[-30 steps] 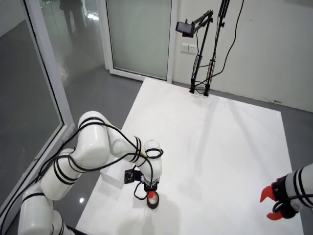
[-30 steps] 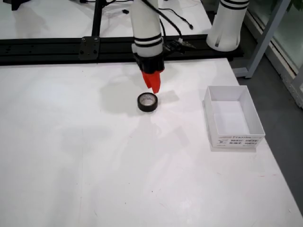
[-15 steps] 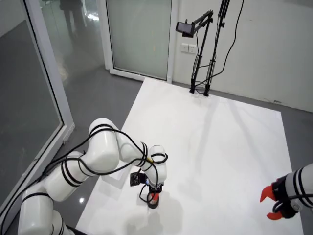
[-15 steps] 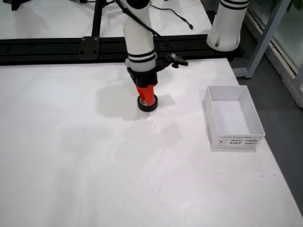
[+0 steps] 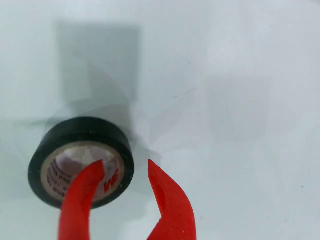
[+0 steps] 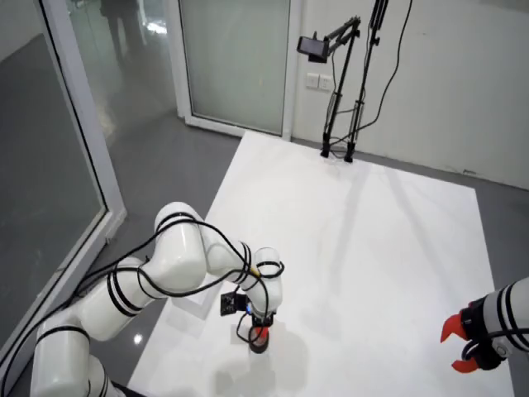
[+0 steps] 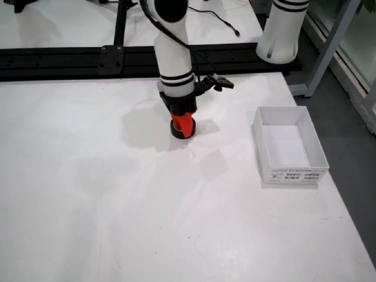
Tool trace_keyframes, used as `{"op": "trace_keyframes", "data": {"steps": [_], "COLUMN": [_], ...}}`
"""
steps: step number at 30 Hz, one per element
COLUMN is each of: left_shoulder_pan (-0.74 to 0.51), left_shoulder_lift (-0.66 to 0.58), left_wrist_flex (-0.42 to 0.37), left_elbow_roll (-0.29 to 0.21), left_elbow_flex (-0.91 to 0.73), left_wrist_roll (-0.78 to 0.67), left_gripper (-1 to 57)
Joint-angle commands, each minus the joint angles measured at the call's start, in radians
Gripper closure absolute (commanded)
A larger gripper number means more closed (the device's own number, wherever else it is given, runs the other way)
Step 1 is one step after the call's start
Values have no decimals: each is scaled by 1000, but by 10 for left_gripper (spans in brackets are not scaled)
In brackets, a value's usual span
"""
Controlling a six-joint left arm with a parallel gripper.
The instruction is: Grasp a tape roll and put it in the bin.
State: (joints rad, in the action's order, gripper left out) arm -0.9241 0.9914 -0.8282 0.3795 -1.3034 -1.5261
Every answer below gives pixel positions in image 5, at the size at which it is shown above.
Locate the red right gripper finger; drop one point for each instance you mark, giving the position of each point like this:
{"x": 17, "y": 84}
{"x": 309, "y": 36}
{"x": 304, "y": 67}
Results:
{"x": 175, "y": 215}

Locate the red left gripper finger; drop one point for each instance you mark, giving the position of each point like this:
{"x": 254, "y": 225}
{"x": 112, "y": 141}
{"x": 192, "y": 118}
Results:
{"x": 77, "y": 200}

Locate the black tape roll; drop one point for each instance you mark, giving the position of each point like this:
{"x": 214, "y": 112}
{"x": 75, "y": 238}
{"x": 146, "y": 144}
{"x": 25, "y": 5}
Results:
{"x": 82, "y": 130}

